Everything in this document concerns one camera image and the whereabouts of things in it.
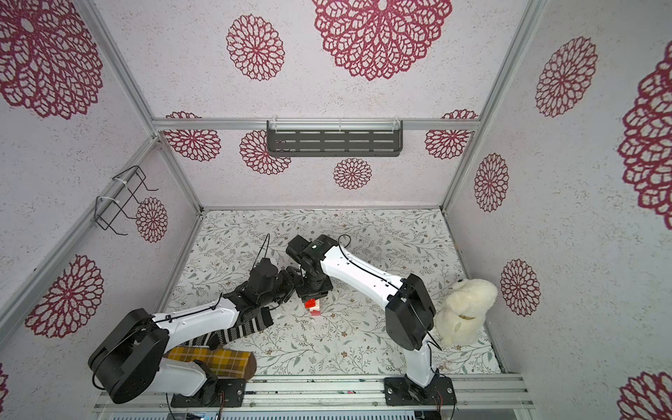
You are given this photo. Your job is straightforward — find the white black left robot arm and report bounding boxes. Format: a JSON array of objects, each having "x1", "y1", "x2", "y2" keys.
[{"x1": 89, "y1": 258, "x2": 303, "y2": 405}]

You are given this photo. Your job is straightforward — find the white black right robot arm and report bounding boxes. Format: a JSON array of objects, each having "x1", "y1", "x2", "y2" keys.
[{"x1": 285, "y1": 234, "x2": 437, "y2": 389}]

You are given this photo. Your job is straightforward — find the black white striped sock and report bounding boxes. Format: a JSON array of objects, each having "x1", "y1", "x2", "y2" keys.
[{"x1": 181, "y1": 307, "x2": 274, "y2": 350}]

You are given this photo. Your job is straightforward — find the yellow brown plaid sock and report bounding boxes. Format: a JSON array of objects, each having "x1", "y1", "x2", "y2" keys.
[{"x1": 164, "y1": 346, "x2": 257, "y2": 380}]

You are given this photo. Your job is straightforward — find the white plush toy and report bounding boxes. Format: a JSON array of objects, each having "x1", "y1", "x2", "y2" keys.
[{"x1": 435, "y1": 278, "x2": 499, "y2": 347}]

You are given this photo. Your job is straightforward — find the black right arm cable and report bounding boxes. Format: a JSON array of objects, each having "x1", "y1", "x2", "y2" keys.
[{"x1": 335, "y1": 233, "x2": 442, "y2": 353}]

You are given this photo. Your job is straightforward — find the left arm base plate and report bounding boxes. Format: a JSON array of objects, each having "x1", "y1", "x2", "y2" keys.
[{"x1": 170, "y1": 378, "x2": 247, "y2": 408}]

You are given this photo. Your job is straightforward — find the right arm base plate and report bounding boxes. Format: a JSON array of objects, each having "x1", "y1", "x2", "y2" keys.
[{"x1": 383, "y1": 374, "x2": 457, "y2": 406}]

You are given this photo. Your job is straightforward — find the dark grey wall shelf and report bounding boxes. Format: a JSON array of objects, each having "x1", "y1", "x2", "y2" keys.
[{"x1": 266, "y1": 120, "x2": 404, "y2": 158}]

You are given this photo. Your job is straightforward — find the black wire wall rack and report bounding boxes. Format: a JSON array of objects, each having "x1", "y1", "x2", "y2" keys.
[{"x1": 92, "y1": 164, "x2": 158, "y2": 236}]

